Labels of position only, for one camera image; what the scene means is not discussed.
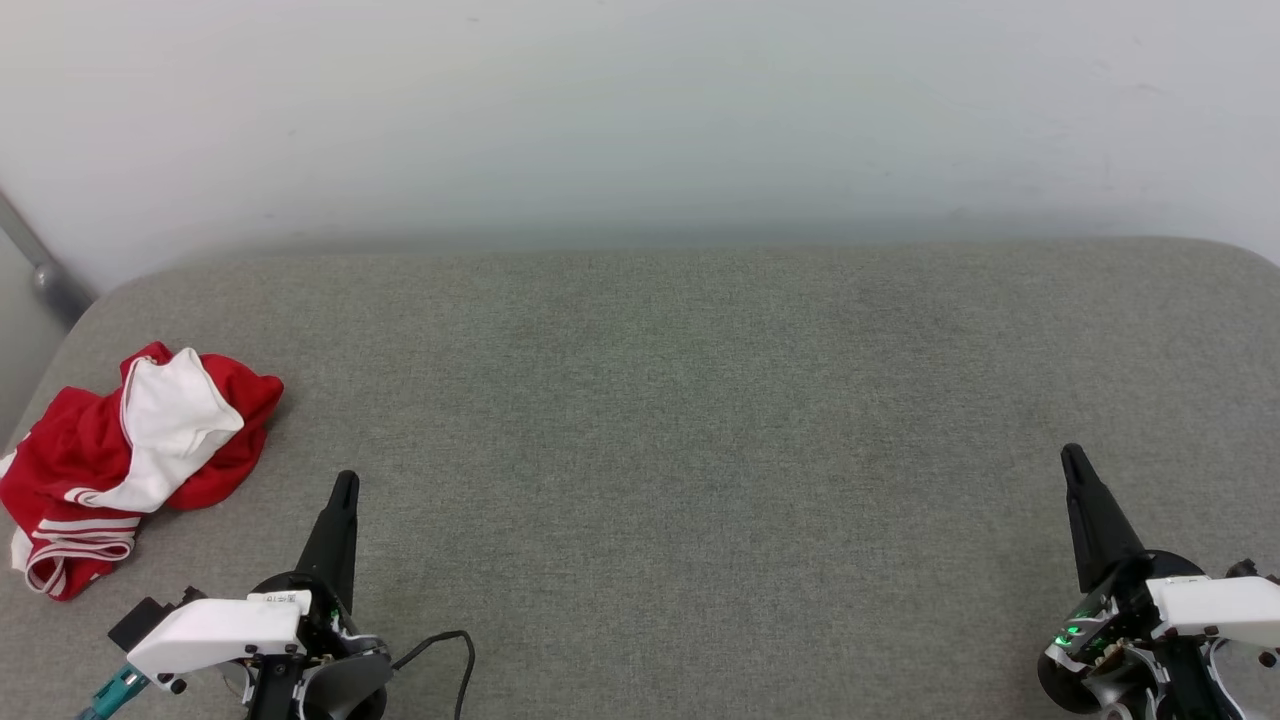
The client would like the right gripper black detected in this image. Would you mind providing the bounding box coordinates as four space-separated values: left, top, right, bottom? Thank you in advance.
1037 443 1280 720

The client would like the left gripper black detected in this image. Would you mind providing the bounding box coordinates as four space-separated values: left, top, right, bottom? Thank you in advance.
243 470 393 720

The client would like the red white basketball jersey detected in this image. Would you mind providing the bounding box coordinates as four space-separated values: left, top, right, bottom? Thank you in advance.
0 342 286 603

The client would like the grey fabric sofa seat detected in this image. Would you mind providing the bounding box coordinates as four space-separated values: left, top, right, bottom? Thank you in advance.
0 237 1280 720

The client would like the grey metal pole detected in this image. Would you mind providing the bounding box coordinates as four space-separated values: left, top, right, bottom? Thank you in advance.
0 190 96 326

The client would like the thin black cable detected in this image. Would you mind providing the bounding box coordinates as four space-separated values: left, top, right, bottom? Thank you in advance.
390 630 476 720

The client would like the teal connector camera cable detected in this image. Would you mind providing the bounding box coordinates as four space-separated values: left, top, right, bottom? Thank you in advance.
75 665 151 720

